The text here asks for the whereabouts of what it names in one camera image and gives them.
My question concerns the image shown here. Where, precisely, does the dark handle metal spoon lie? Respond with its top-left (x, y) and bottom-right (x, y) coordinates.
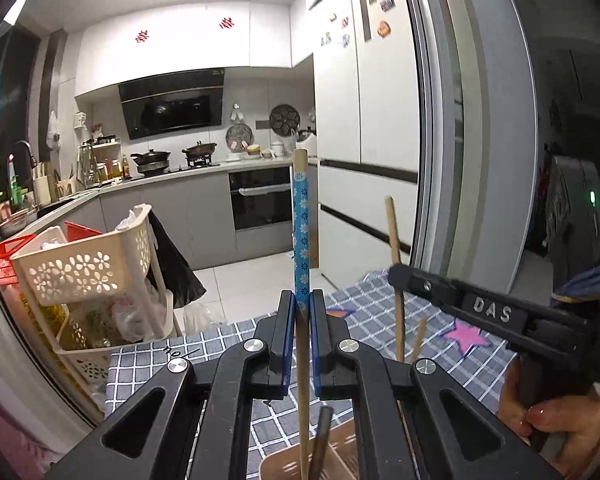
top-left (309, 405), bottom-right (334, 480)

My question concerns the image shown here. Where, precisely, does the plain wooden chopstick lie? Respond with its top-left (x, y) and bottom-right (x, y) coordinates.
top-left (411, 316), bottom-right (428, 364)
top-left (384, 195), bottom-right (408, 363)

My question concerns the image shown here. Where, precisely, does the blue patterned chopstick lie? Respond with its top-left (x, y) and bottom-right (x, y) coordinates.
top-left (292, 148), bottom-right (310, 480)

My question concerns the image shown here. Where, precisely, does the person right hand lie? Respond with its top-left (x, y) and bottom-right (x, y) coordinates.
top-left (498, 358), bottom-right (600, 479)

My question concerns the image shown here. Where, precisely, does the beige utensil holder caddy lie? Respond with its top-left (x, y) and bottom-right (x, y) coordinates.
top-left (258, 416), bottom-right (372, 480)

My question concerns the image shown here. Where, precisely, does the grey checkered tablecloth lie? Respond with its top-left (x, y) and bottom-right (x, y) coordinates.
top-left (105, 271), bottom-right (514, 479)

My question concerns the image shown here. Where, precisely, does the cream flower-cutout storage cart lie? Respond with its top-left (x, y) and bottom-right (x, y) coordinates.
top-left (10, 204), bottom-right (175, 388)

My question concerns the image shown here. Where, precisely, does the black bag hanging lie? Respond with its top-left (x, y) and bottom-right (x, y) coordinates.
top-left (148, 211), bottom-right (207, 309)

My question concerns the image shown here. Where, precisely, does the black built-in oven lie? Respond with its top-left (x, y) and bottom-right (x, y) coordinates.
top-left (228, 166), bottom-right (292, 231)

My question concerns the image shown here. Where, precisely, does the black wok on stove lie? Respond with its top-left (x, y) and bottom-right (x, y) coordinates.
top-left (131, 150), bottom-right (171, 177)

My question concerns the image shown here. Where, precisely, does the black pot on stove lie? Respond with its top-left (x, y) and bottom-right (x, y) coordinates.
top-left (182, 141), bottom-right (216, 168)

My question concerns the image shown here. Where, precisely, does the black range hood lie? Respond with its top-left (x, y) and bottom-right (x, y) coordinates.
top-left (118, 68), bottom-right (225, 140)

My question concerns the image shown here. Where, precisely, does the white refrigerator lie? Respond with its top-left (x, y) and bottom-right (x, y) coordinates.
top-left (306, 0), bottom-right (420, 288)

